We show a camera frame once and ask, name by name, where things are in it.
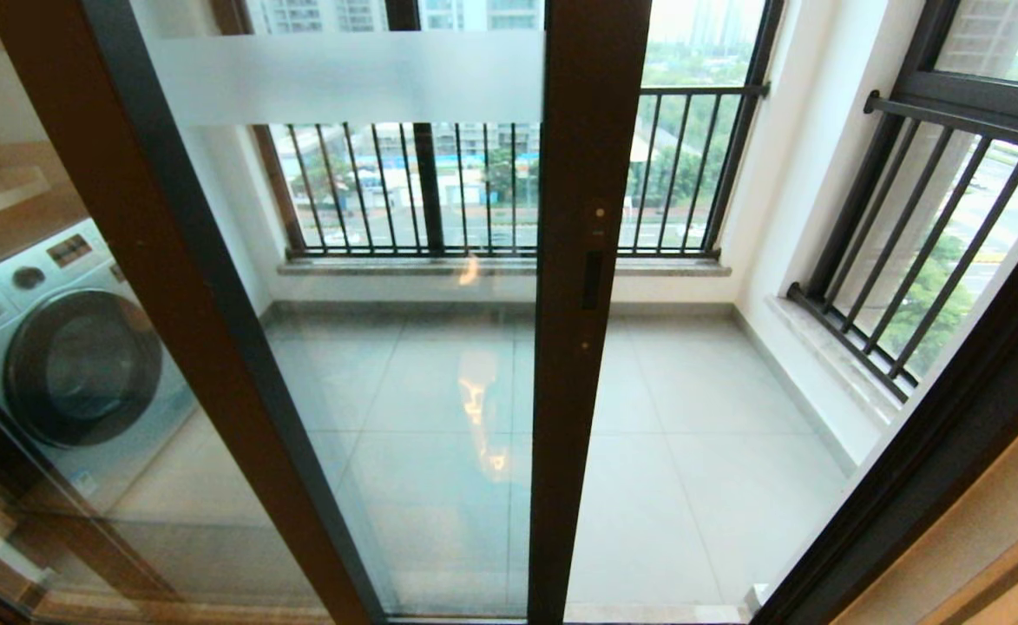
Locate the sliding glass door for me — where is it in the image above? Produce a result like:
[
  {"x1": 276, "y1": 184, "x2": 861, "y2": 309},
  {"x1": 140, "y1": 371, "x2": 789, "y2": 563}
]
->
[{"x1": 0, "y1": 0, "x2": 653, "y2": 625}]

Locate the long grey stone window sill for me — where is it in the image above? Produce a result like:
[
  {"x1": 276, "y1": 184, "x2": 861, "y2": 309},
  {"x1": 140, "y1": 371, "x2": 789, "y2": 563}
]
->
[{"x1": 279, "y1": 256, "x2": 732, "y2": 279}]

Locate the wide black window railing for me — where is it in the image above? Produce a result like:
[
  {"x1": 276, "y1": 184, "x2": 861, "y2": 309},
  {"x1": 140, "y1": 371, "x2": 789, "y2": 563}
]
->
[{"x1": 253, "y1": 82, "x2": 772, "y2": 260}]

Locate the short grey stone window sill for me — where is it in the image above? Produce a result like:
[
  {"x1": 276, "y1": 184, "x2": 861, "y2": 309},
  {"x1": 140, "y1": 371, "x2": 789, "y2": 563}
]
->
[{"x1": 765, "y1": 293, "x2": 900, "y2": 474}]

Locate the brown framed fixed glass door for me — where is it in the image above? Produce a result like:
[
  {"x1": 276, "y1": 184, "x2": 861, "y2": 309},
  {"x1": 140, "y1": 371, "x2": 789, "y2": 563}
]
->
[{"x1": 0, "y1": 0, "x2": 388, "y2": 625}]

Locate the grey front-load washing machine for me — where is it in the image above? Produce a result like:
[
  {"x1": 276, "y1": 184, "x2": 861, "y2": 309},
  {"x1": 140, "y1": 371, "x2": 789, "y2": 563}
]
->
[{"x1": 0, "y1": 217, "x2": 199, "y2": 522}]

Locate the narrow black window railing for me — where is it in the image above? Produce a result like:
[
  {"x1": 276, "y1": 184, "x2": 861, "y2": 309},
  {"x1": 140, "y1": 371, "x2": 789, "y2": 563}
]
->
[{"x1": 785, "y1": 89, "x2": 1018, "y2": 404}]

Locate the dark door frame with track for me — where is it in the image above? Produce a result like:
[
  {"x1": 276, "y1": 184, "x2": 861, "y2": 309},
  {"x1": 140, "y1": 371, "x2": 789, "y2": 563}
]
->
[{"x1": 750, "y1": 195, "x2": 1018, "y2": 625}]

